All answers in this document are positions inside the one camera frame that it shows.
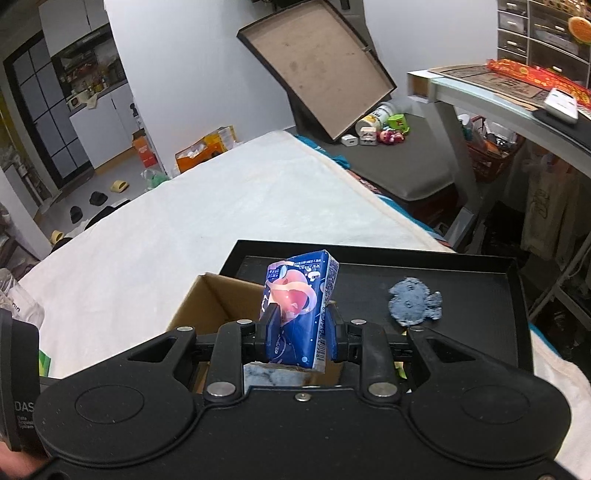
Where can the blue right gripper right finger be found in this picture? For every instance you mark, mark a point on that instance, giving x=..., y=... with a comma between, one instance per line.
x=335, y=334

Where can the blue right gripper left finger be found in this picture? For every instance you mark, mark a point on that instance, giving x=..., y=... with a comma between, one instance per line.
x=268, y=331

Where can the blue tissue pack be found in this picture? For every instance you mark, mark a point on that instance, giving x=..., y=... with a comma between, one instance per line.
x=302, y=286

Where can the blue denim fish toy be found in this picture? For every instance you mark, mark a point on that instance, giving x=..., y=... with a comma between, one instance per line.
x=412, y=302

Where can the brown cardboard box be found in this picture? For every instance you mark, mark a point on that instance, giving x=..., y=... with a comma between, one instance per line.
x=214, y=300

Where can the white bed cover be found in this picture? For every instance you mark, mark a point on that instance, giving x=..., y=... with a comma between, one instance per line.
x=120, y=283

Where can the black shallow tray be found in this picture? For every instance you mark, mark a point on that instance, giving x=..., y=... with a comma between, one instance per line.
x=473, y=299

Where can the white charger cube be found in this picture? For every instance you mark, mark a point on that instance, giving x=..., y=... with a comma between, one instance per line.
x=350, y=140

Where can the red round toy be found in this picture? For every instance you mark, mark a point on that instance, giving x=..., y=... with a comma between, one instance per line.
x=391, y=137

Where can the yellow slipper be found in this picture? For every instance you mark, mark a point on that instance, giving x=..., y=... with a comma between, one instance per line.
x=119, y=186

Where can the orange shopping bag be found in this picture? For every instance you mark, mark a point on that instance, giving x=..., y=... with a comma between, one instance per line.
x=211, y=145

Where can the white supplement jar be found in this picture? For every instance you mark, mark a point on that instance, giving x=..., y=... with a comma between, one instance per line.
x=377, y=119

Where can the orange carton on floor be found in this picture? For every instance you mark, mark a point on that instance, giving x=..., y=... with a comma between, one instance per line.
x=141, y=145

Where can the green toy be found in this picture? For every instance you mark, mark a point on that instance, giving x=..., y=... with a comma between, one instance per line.
x=398, y=122

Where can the red plastic basket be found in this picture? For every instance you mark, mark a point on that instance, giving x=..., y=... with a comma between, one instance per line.
x=490, y=155

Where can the white kitchen cabinet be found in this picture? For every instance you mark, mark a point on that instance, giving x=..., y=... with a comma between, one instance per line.
x=106, y=130

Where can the hanging white tote bag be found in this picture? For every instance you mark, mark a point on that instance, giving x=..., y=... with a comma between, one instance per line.
x=550, y=222

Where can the leaning black box lid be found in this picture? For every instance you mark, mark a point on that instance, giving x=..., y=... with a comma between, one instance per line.
x=322, y=63

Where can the grey curved desk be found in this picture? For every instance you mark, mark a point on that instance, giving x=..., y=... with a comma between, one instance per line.
x=430, y=87

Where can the red paper scroll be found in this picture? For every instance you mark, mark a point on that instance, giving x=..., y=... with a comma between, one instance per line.
x=540, y=78

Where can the grey drawer organizer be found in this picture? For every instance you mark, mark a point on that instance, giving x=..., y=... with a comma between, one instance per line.
x=536, y=33

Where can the burger plush on drawers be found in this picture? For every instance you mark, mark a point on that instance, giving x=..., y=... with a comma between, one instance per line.
x=580, y=29

